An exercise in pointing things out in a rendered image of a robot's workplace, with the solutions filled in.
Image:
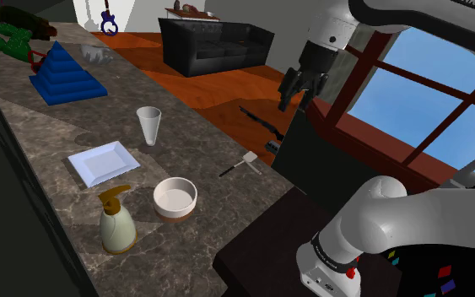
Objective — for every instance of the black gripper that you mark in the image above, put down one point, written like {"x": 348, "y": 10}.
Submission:
{"x": 316, "y": 57}

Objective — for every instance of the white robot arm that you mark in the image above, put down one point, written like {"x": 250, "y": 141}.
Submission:
{"x": 389, "y": 222}

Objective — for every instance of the black long gun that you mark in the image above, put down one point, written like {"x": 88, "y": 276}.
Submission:
{"x": 261, "y": 121}

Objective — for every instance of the small grey device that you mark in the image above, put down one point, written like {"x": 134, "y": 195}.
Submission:
{"x": 272, "y": 147}

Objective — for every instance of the black block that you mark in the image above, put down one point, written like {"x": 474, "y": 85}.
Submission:
{"x": 323, "y": 164}

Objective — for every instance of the black leather sofa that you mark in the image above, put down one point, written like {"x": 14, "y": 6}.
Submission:
{"x": 212, "y": 45}

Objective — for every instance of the red-framed window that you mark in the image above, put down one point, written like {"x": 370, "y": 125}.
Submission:
{"x": 422, "y": 94}

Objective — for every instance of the brown side table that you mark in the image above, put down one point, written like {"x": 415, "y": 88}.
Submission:
{"x": 190, "y": 14}

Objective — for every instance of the white tapered cup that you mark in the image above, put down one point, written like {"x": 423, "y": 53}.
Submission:
{"x": 149, "y": 123}

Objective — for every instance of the dark robot stand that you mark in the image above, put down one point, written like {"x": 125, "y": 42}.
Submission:
{"x": 266, "y": 251}

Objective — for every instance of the white bowl with brown base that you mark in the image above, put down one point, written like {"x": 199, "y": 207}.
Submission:
{"x": 175, "y": 201}

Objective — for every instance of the blue guitar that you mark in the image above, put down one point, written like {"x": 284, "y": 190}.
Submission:
{"x": 108, "y": 22}

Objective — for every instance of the grey glass bowl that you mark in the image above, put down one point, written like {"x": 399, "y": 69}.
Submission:
{"x": 95, "y": 53}

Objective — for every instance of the white square plate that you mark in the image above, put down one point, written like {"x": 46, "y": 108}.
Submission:
{"x": 103, "y": 162}

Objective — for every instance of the cream soap dispenser, brown pump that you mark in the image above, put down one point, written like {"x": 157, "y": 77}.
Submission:
{"x": 118, "y": 230}

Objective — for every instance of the blue stepped pyramid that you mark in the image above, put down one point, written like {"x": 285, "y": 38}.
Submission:
{"x": 66, "y": 80}

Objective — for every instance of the green cactus figure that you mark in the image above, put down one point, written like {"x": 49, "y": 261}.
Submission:
{"x": 15, "y": 41}

